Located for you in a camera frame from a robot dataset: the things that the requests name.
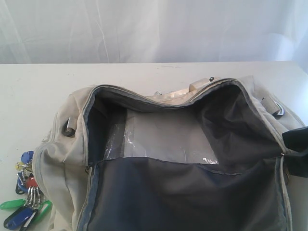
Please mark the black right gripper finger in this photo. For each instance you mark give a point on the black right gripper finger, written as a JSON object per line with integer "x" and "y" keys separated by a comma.
{"x": 297, "y": 141}

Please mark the metal zipper pull with ring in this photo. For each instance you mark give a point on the metal zipper pull with ring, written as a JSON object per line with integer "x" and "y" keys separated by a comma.
{"x": 285, "y": 174}

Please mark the beige fabric duffel bag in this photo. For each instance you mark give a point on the beige fabric duffel bag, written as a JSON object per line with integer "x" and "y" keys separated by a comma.
{"x": 206, "y": 158}

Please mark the bunch of colourful key tags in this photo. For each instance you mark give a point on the bunch of colourful key tags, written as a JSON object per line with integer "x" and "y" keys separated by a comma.
{"x": 29, "y": 210}

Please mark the white paper hang tag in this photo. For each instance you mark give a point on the white paper hang tag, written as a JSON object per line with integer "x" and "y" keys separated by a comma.
{"x": 158, "y": 93}

